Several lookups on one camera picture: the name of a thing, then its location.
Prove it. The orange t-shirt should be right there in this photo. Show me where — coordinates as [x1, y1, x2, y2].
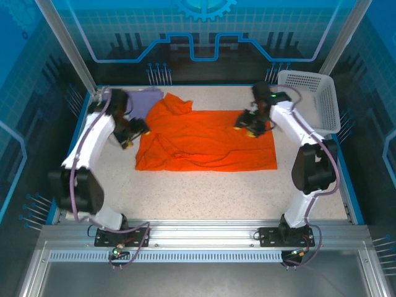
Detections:
[135, 92, 278, 172]

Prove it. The folded purple t-shirt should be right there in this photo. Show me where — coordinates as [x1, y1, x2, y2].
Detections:
[101, 87, 165, 121]

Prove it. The white perforated plastic basket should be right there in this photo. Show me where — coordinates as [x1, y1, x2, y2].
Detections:
[277, 70, 342, 134]

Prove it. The left power connector with LED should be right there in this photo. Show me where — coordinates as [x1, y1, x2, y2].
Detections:
[111, 243, 129, 259]

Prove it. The power connector with led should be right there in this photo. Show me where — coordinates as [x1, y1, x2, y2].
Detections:
[111, 243, 129, 259]
[283, 247, 310, 259]

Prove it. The right power connector with LED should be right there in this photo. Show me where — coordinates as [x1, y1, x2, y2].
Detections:
[283, 247, 310, 259]

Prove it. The grey metal lower tray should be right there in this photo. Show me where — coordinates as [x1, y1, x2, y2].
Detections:
[18, 241, 396, 297]

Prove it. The aluminium left side rail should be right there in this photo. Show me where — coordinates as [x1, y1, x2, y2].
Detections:
[51, 91, 103, 225]

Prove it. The aluminium left frame post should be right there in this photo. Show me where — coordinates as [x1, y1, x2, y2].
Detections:
[33, 0, 102, 96]

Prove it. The aluminium frame post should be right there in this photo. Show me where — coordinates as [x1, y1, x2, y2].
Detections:
[33, 0, 102, 96]
[318, 0, 374, 82]

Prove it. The aluminium right frame post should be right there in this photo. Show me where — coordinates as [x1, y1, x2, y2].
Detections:
[318, 0, 374, 82]

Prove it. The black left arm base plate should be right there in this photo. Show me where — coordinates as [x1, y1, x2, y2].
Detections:
[94, 227, 151, 248]

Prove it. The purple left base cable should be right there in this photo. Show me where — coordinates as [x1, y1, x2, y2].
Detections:
[108, 221, 152, 270]

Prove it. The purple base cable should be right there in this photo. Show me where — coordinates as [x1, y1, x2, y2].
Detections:
[108, 221, 152, 270]
[281, 224, 324, 270]

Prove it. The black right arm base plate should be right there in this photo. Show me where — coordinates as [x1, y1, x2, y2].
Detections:
[258, 227, 316, 248]

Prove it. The aluminium front rail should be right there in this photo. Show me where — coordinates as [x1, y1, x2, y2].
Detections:
[40, 218, 372, 248]

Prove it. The slotted grey cable duct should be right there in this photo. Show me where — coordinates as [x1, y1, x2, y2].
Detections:
[48, 251, 284, 262]

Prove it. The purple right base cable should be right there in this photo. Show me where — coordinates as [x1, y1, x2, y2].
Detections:
[281, 224, 324, 270]

